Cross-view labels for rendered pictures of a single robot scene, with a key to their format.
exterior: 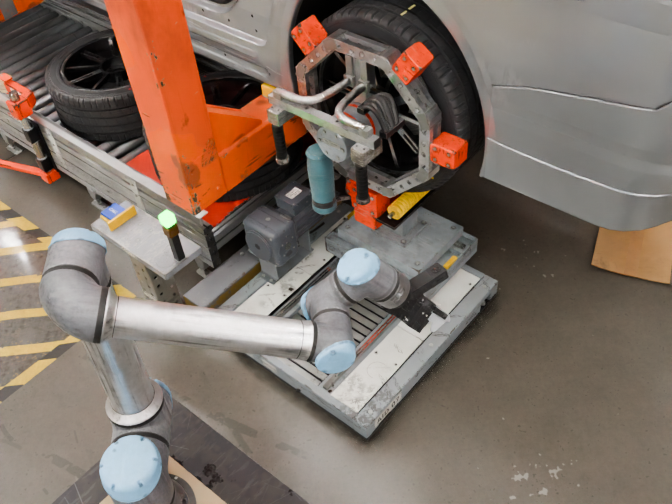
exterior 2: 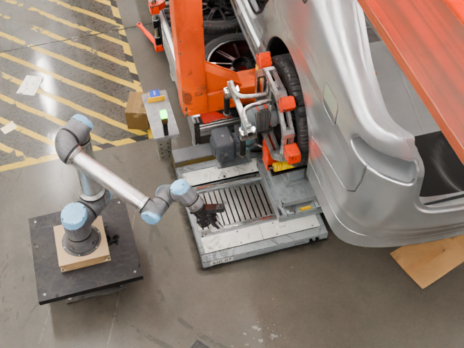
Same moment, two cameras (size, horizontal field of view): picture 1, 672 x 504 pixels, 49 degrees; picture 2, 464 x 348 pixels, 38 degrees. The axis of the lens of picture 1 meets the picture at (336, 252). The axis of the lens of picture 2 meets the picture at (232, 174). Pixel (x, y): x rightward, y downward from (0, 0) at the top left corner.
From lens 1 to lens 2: 1.96 m
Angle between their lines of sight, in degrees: 21
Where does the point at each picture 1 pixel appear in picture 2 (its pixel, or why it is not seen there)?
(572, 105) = (328, 166)
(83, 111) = not seen: hidden behind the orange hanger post
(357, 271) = (175, 188)
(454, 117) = (300, 139)
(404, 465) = (210, 290)
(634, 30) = (342, 150)
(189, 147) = (189, 85)
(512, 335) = (314, 264)
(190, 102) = (195, 65)
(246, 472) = (128, 247)
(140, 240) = (156, 114)
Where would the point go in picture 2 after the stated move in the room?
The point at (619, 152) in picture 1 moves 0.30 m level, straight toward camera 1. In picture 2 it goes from (337, 199) to (288, 228)
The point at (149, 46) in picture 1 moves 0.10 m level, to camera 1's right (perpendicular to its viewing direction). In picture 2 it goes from (178, 36) to (192, 41)
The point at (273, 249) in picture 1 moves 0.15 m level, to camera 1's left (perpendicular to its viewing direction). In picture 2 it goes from (217, 152) to (197, 143)
